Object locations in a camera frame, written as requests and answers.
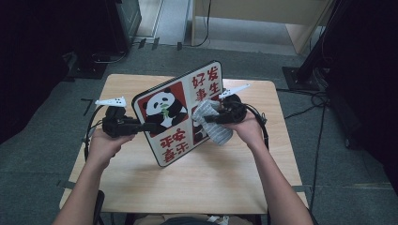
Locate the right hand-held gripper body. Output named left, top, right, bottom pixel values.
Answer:
left=219, top=82, right=252, bottom=125

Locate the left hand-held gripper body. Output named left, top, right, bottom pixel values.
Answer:
left=94, top=96, right=139, bottom=139

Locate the grey striped cloth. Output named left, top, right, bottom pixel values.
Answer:
left=191, top=98, right=234, bottom=147

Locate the panda print board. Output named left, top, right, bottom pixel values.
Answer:
left=131, top=60, right=224, bottom=168

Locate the person's right hand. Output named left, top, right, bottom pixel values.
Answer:
left=222, top=110, right=267, bottom=152

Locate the person's left hand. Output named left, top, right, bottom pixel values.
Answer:
left=86, top=128, right=136, bottom=167

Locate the black stand base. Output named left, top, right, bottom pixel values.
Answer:
left=64, top=51, right=109, bottom=80

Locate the black metal stand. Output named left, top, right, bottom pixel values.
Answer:
left=282, top=0, right=355, bottom=92

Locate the black chair armrest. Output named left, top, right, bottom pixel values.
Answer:
left=93, top=189, right=106, bottom=225

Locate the light wooden cabinet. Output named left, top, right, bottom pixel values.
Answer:
left=191, top=0, right=332, bottom=55

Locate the person's dark clothing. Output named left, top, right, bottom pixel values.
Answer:
left=161, top=217, right=217, bottom=225

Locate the dark curtain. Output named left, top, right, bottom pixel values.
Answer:
left=0, top=0, right=109, bottom=144
left=325, top=0, right=398, bottom=188

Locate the black computer case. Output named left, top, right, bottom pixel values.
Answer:
left=106, top=0, right=143, bottom=53

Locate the left hand-held gripper cable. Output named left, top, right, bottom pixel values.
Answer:
left=84, top=104, right=106, bottom=163

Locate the hand-held gripper cable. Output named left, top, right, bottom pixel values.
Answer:
left=238, top=101, right=270, bottom=151
left=84, top=104, right=106, bottom=163

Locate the right hand-held gripper cable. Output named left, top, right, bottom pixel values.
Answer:
left=238, top=101, right=270, bottom=151

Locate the black looped floor cable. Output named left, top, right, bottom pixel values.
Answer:
left=91, top=50, right=128, bottom=66

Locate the black hanging cable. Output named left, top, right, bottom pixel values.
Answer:
left=176, top=0, right=213, bottom=51

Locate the white strap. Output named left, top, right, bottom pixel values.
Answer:
left=207, top=215, right=230, bottom=225

